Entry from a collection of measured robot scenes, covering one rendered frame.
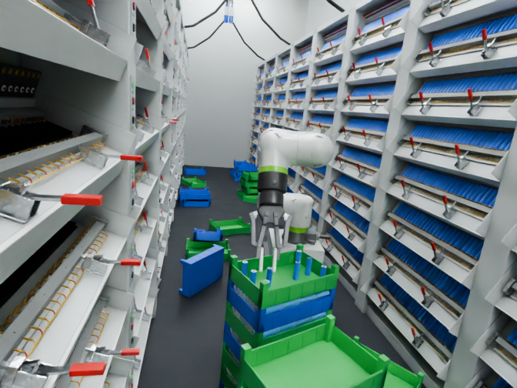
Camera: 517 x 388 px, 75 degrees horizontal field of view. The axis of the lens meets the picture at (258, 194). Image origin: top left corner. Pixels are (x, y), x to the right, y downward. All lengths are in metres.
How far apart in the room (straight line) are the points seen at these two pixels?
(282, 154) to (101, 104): 0.51
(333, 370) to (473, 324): 0.60
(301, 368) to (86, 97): 0.81
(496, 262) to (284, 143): 0.77
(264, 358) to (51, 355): 0.56
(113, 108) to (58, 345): 0.48
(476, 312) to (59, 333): 1.22
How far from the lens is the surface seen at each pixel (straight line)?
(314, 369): 0.97
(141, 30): 1.52
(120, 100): 0.80
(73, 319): 0.58
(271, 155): 1.02
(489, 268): 1.34
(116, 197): 0.84
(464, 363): 1.49
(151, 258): 1.65
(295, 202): 1.72
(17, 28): 0.38
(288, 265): 1.27
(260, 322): 1.03
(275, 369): 0.95
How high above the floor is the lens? 1.03
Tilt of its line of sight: 14 degrees down
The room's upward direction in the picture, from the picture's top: 6 degrees clockwise
